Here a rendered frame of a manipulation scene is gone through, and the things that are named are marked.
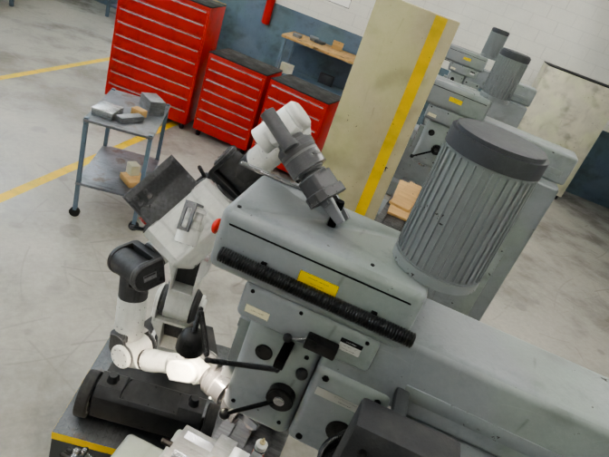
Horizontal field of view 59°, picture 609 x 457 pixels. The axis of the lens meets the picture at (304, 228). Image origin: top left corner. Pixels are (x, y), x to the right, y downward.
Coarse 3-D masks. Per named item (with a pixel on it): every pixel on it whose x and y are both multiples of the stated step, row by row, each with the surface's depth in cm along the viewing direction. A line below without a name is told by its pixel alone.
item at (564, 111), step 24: (552, 72) 822; (552, 96) 835; (576, 96) 826; (600, 96) 817; (528, 120) 858; (552, 120) 848; (576, 120) 839; (600, 120) 830; (576, 144) 852; (576, 168) 866
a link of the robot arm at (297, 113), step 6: (288, 102) 120; (294, 102) 119; (288, 108) 118; (294, 108) 118; (300, 108) 123; (294, 114) 118; (300, 114) 118; (306, 114) 126; (294, 120) 118; (300, 120) 118; (306, 120) 120; (300, 126) 119; (306, 126) 123
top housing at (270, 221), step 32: (256, 192) 124; (288, 192) 129; (224, 224) 115; (256, 224) 113; (288, 224) 115; (320, 224) 120; (352, 224) 125; (256, 256) 116; (288, 256) 113; (320, 256) 111; (352, 256) 112; (384, 256) 117; (320, 288) 114; (352, 288) 112; (384, 288) 110; (416, 288) 109
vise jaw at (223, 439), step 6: (222, 438) 167; (228, 438) 168; (216, 444) 164; (222, 444) 165; (228, 444) 166; (234, 444) 166; (216, 450) 163; (222, 450) 164; (228, 450) 164; (210, 456) 160; (216, 456) 161; (222, 456) 162; (228, 456) 162
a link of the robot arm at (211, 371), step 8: (192, 360) 157; (200, 360) 159; (200, 368) 156; (208, 368) 157; (216, 368) 156; (200, 376) 156; (208, 376) 154; (216, 376) 154; (200, 384) 156; (208, 384) 154
